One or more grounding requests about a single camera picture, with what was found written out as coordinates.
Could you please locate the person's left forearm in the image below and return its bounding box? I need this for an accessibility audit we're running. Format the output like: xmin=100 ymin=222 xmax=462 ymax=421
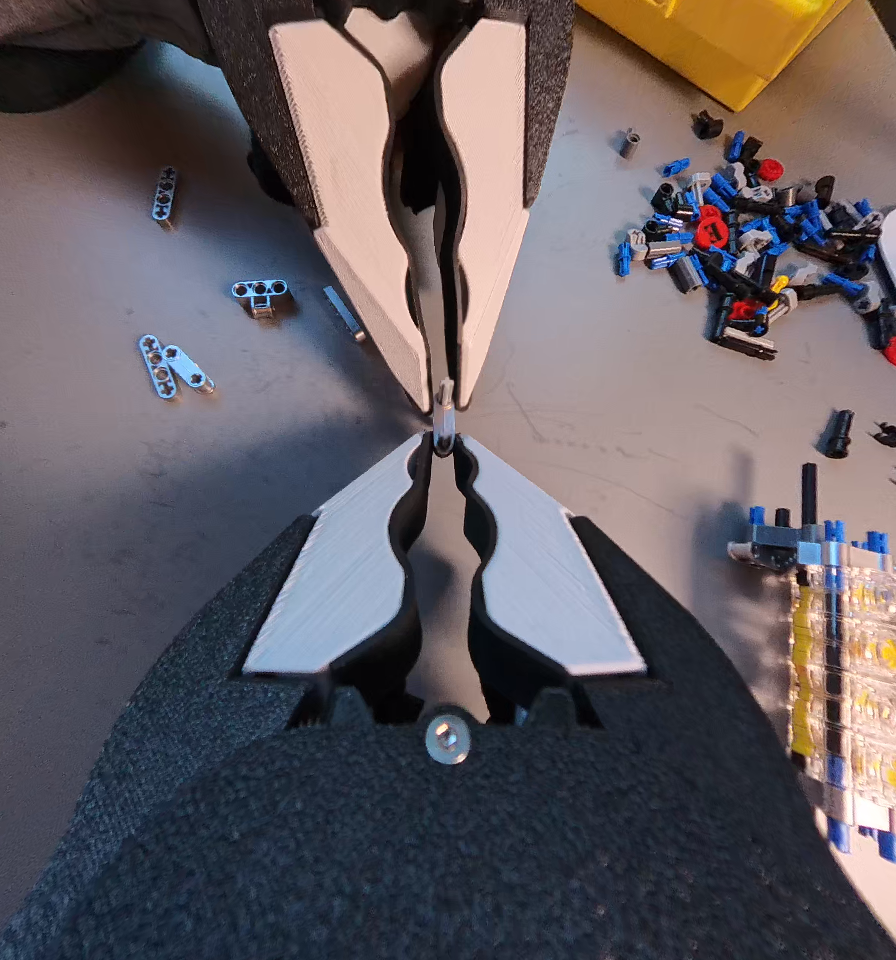
xmin=0 ymin=0 xmax=220 ymax=115

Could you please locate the clear toy engine block assembly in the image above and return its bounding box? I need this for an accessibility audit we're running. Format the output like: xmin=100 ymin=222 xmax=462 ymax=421
xmin=727 ymin=462 xmax=896 ymax=865

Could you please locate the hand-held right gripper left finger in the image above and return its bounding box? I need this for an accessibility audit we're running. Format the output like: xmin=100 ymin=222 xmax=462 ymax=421
xmin=241 ymin=432 xmax=434 ymax=676

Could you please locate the grey desk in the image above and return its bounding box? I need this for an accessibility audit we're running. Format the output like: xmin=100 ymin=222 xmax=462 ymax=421
xmin=0 ymin=11 xmax=896 ymax=954

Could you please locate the yellow plastic bin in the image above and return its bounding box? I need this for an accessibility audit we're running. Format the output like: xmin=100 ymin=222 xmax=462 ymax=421
xmin=575 ymin=0 xmax=855 ymax=112

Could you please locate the grey three-hole toy beam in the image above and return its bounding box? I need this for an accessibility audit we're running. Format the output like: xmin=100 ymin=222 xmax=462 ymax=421
xmin=231 ymin=278 xmax=294 ymax=321

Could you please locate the small grey toy piece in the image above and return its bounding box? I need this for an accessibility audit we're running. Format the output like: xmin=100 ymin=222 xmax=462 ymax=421
xmin=323 ymin=285 xmax=368 ymax=344

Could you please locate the black toy pin connector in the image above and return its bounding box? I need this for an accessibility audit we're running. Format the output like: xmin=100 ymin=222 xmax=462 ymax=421
xmin=821 ymin=408 xmax=858 ymax=460

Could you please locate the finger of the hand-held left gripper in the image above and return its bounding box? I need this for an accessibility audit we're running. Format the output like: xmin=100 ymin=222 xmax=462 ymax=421
xmin=268 ymin=16 xmax=435 ymax=415
xmin=433 ymin=16 xmax=533 ymax=412

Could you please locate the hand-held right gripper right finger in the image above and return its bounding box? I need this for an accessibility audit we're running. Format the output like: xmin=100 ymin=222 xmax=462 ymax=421
xmin=450 ymin=433 xmax=649 ymax=676

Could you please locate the pile of blue black pins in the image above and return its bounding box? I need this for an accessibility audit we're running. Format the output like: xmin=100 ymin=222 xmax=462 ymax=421
xmin=615 ymin=131 xmax=896 ymax=370

